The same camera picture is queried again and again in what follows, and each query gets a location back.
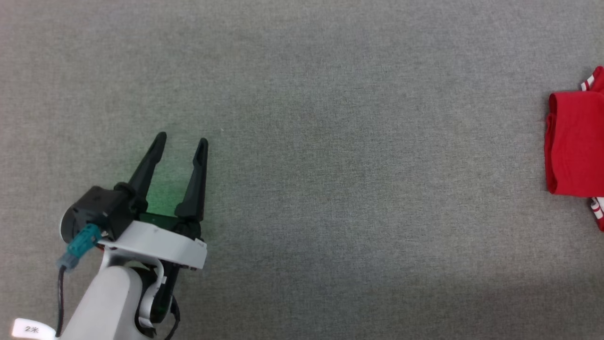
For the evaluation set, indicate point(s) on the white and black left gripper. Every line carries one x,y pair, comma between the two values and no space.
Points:
160,243

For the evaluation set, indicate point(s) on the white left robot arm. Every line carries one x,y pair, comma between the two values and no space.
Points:
108,302

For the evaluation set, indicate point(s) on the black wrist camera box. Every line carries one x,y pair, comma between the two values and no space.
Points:
101,208

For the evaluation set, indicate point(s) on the red Bulls 23 jersey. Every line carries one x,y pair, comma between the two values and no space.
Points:
575,141

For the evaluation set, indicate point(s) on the grey fabric sofa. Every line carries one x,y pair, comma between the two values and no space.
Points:
330,165

